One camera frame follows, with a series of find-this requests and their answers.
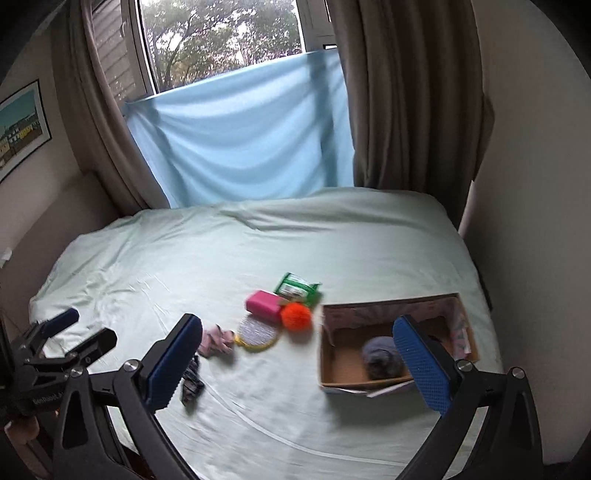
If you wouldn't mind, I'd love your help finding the brown curtain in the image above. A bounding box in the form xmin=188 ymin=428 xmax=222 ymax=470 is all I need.
xmin=328 ymin=0 xmax=494 ymax=225
xmin=51 ymin=1 xmax=169 ymax=215

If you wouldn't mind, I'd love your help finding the light blue hanging cloth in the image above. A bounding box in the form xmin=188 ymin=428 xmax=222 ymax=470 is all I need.
xmin=125 ymin=49 xmax=353 ymax=208

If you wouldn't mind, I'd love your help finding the framed wall picture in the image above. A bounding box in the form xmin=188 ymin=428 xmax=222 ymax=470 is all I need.
xmin=0 ymin=79 xmax=52 ymax=181

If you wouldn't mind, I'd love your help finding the beige headboard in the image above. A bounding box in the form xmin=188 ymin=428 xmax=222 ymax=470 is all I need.
xmin=1 ymin=173 xmax=119 ymax=330

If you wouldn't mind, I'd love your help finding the brown left curtain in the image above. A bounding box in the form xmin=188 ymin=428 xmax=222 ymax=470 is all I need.
xmin=51 ymin=1 xmax=169 ymax=215

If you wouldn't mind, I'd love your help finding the pink fabric scrunchie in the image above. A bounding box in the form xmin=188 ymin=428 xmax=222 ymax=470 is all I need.
xmin=197 ymin=325 xmax=235 ymax=358

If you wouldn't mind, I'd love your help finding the open cardboard box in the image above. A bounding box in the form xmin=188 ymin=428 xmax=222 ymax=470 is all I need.
xmin=318 ymin=293 xmax=479 ymax=398

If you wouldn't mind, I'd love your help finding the orange pom-pom ball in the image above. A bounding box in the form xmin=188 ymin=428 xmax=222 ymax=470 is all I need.
xmin=280 ymin=302 xmax=312 ymax=333

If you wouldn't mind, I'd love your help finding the green wet wipes pack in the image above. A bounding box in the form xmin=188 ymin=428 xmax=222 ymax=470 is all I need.
xmin=273 ymin=272 xmax=321 ymax=308

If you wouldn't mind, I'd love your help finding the grey blue sock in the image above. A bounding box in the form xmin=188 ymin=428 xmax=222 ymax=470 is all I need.
xmin=362 ymin=336 xmax=405 ymax=380

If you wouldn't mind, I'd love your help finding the round yellow grey scrubber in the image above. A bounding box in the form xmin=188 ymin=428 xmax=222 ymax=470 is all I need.
xmin=235 ymin=315 xmax=280 ymax=351

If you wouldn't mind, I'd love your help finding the brown right curtain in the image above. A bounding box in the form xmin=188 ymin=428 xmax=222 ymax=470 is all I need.
xmin=328 ymin=0 xmax=494 ymax=225

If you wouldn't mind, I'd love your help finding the black patterned scrunchie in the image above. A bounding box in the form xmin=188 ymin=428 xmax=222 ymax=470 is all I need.
xmin=181 ymin=355 xmax=205 ymax=407

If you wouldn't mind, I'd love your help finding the window with white frame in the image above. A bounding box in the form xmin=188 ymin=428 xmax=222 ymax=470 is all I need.
xmin=91 ymin=0 xmax=335 ymax=105

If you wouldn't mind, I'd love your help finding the pink sponge block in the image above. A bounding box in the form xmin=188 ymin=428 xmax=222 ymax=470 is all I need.
xmin=245 ymin=290 xmax=283 ymax=323

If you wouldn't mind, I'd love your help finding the person's left hand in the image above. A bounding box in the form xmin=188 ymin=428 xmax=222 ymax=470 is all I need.
xmin=4 ymin=417 xmax=40 ymax=446

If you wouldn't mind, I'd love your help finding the light green bed sheet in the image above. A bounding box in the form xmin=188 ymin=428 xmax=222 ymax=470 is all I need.
xmin=29 ymin=188 xmax=502 ymax=479

